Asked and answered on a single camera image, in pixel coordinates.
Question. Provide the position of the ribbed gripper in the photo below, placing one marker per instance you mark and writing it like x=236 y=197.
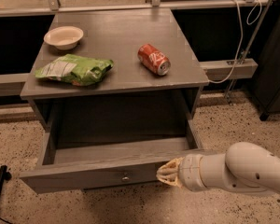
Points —
x=190 y=172

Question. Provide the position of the grey top drawer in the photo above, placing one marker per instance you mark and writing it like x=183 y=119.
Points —
x=93 y=142

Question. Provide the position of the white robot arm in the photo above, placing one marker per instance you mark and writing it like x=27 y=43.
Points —
x=244 y=168

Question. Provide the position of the grey wooden drawer cabinet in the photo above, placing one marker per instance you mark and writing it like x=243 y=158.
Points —
x=117 y=36

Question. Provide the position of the thin metal diagonal pole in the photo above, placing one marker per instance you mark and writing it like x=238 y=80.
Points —
x=238 y=62

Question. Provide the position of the red soda can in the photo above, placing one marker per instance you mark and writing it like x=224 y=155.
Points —
x=154 y=60

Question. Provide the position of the dark cabinet at right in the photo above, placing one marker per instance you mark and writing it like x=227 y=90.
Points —
x=265 y=85

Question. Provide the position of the green chip bag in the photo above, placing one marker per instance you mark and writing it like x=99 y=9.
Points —
x=75 y=70

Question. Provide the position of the cream ceramic bowl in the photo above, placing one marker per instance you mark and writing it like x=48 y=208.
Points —
x=64 y=38

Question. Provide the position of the grey metal rail frame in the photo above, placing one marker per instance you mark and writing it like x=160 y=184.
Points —
x=227 y=68

